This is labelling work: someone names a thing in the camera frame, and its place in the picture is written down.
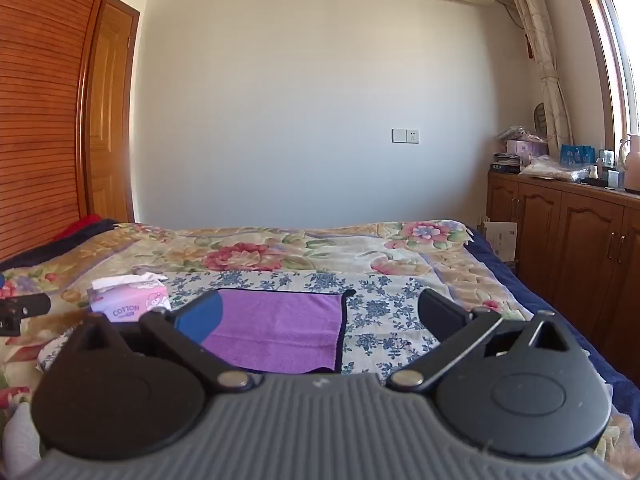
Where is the wooden cabinet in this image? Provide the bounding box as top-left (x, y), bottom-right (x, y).
top-left (486, 169), bottom-right (640, 387)

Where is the wooden louvred wardrobe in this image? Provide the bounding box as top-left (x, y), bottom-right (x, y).
top-left (0, 0), bottom-right (122, 264)

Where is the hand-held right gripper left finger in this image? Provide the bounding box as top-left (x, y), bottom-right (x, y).
top-left (74, 290), bottom-right (262, 394)

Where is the stack of books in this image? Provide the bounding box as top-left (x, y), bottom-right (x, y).
top-left (492, 152), bottom-right (524, 174)

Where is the round hand fan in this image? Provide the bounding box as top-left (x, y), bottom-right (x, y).
top-left (532, 102), bottom-right (551, 137)

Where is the clear plastic bag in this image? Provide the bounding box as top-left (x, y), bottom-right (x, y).
top-left (520, 154), bottom-right (592, 183)

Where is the red cloth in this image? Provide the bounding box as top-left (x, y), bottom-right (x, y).
top-left (54, 214), bottom-right (104, 242)

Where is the blue floral white cloth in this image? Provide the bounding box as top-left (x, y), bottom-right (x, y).
top-left (37, 270), bottom-right (534, 382)

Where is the wooden door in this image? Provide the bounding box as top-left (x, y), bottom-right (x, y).
top-left (87, 0), bottom-right (142, 224)

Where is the patterned beige curtain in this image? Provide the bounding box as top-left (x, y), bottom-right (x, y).
top-left (499, 0), bottom-right (574, 150)

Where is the pink tissue pack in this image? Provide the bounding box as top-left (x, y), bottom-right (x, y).
top-left (87, 271), bottom-right (171, 322)

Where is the blue box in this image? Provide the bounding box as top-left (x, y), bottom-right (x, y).
top-left (559, 143), bottom-right (597, 165)

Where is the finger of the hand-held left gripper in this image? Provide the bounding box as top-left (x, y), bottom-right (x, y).
top-left (0, 292), bottom-right (52, 337)

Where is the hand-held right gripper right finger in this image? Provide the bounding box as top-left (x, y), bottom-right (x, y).
top-left (386, 288), bottom-right (572, 392)

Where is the wooden window frame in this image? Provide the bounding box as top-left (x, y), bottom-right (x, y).
top-left (566, 0), bottom-right (640, 157)

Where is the floral blanket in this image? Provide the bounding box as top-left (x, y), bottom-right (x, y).
top-left (0, 219), bottom-right (640, 480)

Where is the purple towel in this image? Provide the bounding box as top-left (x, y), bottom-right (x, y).
top-left (200, 288), bottom-right (357, 375)

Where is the pink flask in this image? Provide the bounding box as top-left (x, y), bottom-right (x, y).
top-left (618, 133), bottom-right (640, 192)

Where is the white paper bag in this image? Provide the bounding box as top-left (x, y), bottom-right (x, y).
top-left (480, 218), bottom-right (519, 264)

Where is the purple box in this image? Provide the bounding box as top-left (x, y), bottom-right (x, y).
top-left (506, 139), bottom-right (549, 162)

